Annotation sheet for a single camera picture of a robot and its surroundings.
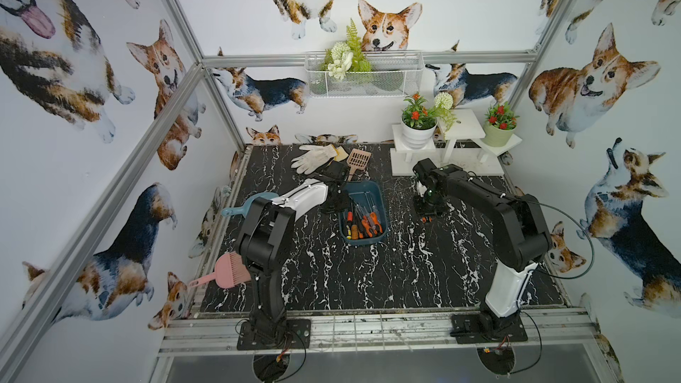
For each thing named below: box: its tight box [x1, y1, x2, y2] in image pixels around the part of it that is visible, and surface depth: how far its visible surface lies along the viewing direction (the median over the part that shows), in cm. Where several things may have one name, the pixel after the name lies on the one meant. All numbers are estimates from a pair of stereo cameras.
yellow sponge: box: [330, 143, 349, 163], surface depth 120 cm
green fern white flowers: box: [320, 17, 372, 81], surface depth 82 cm
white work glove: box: [290, 143, 338, 175], surface depth 118 cm
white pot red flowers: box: [400, 91, 439, 150], surface depth 91 cm
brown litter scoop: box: [346, 148, 372, 182], surface depth 119 cm
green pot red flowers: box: [482, 101, 520, 148], surface depth 95 cm
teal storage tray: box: [337, 179, 389, 244], surface depth 97 cm
